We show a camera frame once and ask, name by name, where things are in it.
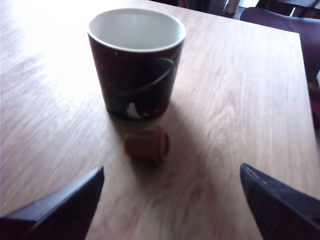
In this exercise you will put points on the brown coffee capsule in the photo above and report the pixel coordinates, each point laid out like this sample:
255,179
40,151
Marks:
145,146

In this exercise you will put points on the dark red print mug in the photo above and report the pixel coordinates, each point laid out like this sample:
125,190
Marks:
135,82

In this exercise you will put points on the dark purple chair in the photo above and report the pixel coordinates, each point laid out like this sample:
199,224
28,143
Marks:
287,22

